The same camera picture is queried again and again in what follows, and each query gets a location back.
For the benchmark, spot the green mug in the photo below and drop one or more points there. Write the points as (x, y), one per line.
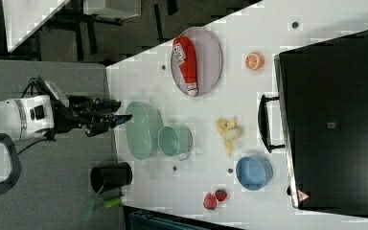
(175, 141)

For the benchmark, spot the grey round plate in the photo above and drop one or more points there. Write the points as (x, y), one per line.
(208, 61)

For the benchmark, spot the red toy strawberry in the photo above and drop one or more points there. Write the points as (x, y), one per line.
(220, 194)

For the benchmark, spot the red ketchup bottle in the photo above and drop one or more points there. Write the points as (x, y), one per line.
(184, 53)

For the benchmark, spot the black cylinder post lower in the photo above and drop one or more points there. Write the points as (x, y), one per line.
(110, 177)

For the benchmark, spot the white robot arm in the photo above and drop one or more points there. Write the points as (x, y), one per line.
(41, 118)

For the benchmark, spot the green marker object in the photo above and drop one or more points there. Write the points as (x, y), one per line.
(116, 201)

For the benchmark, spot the pink toy strawberry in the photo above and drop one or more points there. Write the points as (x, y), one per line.
(210, 202)

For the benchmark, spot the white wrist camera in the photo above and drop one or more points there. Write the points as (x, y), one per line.
(57, 93)

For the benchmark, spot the peeled yellow toy banana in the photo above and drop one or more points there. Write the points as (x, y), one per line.
(229, 132)

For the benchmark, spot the blue bowl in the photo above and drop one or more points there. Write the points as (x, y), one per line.
(254, 172)

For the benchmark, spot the black toaster oven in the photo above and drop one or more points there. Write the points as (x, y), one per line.
(323, 99)

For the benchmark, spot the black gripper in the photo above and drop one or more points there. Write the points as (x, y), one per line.
(89, 114)

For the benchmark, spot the orange slice toy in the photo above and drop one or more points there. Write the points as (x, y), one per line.
(255, 61)

